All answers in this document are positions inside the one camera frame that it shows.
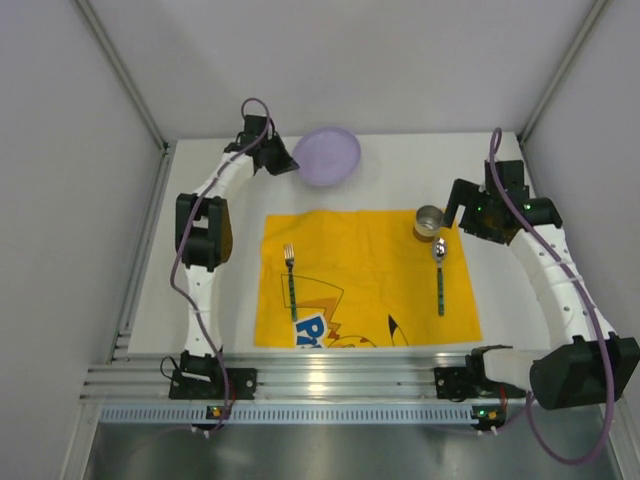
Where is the purple plastic plate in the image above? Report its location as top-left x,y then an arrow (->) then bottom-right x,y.
292,126 -> 362,187

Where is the metal cup with brown base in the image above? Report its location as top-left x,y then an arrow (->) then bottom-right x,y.
413,205 -> 444,243

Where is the spoon with teal handle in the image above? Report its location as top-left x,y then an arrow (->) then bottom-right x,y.
432,237 -> 447,316

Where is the fork with teal handle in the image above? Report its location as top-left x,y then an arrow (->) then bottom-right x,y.
284,243 -> 298,322

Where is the yellow cartoon print cloth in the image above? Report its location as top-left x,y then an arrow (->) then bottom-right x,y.
254,210 -> 483,349

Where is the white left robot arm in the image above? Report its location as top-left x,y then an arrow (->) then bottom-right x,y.
170,114 -> 298,359

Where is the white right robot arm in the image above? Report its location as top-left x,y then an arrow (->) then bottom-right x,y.
443,160 -> 639,410

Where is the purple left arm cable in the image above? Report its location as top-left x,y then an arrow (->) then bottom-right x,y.
169,97 -> 274,437

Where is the black right arm base bracket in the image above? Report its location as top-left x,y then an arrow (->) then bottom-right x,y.
433,367 -> 526,402

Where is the black left arm base bracket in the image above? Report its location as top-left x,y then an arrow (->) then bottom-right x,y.
169,368 -> 258,400

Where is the aluminium mounting rail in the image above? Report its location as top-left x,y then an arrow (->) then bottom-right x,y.
79,351 -> 624,401

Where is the perforated grey cable duct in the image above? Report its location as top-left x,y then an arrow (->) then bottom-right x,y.
100,403 -> 504,426

